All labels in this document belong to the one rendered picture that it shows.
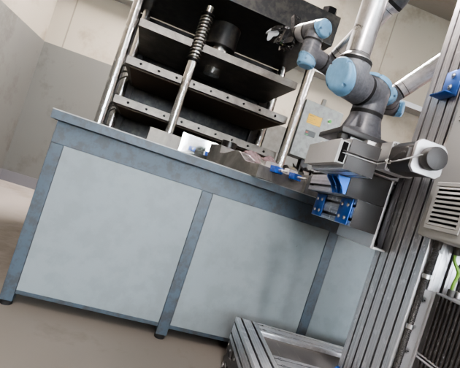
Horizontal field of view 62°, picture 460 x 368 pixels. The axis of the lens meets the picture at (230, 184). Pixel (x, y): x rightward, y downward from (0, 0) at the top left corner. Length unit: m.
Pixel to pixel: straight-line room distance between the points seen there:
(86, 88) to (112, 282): 3.30
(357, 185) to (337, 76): 0.38
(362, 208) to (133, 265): 0.96
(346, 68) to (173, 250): 0.99
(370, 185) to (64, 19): 4.25
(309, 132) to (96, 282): 1.75
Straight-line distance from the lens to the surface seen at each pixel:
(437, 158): 1.06
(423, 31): 5.74
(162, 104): 3.31
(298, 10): 2.74
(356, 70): 1.39
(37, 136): 4.83
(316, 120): 2.82
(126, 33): 2.52
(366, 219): 1.30
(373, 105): 1.47
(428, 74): 1.84
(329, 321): 2.02
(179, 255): 1.71
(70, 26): 4.98
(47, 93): 4.85
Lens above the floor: 0.73
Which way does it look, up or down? level
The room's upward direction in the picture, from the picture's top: 18 degrees clockwise
